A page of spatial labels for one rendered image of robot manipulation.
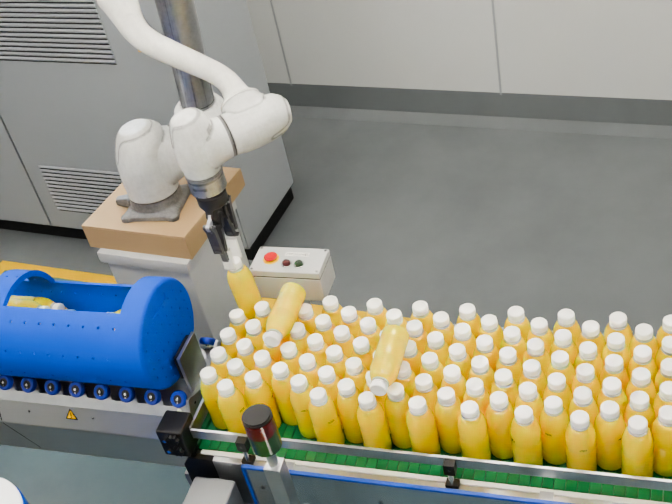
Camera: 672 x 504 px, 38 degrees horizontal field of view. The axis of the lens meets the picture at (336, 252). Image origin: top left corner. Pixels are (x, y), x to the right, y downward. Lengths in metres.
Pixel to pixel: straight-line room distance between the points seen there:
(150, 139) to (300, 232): 1.78
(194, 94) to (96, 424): 0.94
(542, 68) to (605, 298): 1.33
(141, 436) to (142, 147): 0.80
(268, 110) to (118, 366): 0.72
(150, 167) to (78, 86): 1.42
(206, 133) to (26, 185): 2.67
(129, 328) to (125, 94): 1.84
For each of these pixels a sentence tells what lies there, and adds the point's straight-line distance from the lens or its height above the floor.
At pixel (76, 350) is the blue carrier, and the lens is 2.51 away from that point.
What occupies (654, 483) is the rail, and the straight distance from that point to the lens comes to 2.19.
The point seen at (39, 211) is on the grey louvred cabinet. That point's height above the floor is 0.18.
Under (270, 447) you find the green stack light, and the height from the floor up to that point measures 1.19.
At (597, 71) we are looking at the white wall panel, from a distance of 4.78.
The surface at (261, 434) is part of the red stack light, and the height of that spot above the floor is 1.23.
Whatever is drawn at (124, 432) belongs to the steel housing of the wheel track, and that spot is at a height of 0.85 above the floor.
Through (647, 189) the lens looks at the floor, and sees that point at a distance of 4.51.
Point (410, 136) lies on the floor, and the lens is 5.00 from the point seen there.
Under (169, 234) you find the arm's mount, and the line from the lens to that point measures 2.87.
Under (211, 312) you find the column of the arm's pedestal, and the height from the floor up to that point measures 0.76.
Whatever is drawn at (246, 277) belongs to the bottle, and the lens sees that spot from 2.51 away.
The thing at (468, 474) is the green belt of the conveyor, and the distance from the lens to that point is 2.30.
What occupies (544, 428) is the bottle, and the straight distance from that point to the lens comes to 2.21.
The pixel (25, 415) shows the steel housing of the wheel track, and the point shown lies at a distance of 2.85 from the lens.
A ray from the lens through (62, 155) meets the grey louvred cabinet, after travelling 4.56.
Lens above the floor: 2.73
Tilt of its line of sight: 39 degrees down
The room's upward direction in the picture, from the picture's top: 14 degrees counter-clockwise
